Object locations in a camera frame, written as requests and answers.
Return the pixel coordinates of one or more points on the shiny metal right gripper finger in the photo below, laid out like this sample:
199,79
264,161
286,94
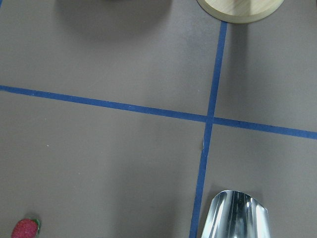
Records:
234,214

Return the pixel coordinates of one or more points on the red strawberry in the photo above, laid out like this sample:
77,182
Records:
26,228

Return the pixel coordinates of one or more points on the blue tape grid lines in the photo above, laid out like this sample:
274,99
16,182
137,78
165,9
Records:
124,118

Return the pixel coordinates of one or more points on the round wooden stand base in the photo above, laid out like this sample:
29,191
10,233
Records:
240,11

